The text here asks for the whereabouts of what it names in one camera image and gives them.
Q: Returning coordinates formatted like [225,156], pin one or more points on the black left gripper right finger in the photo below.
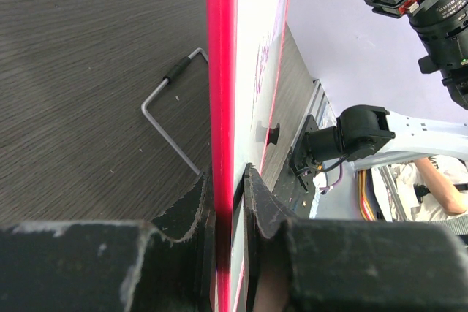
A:
[298,264]

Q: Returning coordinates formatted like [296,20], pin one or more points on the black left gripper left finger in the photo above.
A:
[166,264]

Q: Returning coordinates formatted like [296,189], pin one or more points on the pink framed whiteboard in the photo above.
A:
[245,43]

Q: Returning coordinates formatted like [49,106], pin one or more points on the person forearm in background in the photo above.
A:
[440,186]

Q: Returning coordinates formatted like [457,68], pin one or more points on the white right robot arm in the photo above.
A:
[370,136]

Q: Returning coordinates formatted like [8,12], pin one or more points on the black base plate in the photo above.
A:
[303,201]

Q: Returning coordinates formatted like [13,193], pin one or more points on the right aluminium frame post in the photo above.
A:
[320,108]

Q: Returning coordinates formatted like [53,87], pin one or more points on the metal wire board stand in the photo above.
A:
[178,109]

